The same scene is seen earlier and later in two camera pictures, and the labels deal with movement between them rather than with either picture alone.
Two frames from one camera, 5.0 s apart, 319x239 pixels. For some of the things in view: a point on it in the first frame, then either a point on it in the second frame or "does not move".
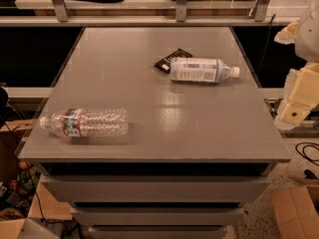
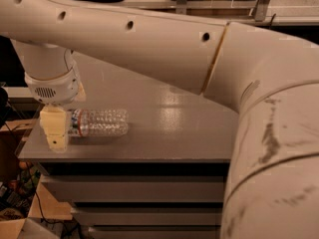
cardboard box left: (43, 221) does not move
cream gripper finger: (301, 96) → (54, 123)
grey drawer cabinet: (193, 153) does not move
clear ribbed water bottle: (88, 121) does not move
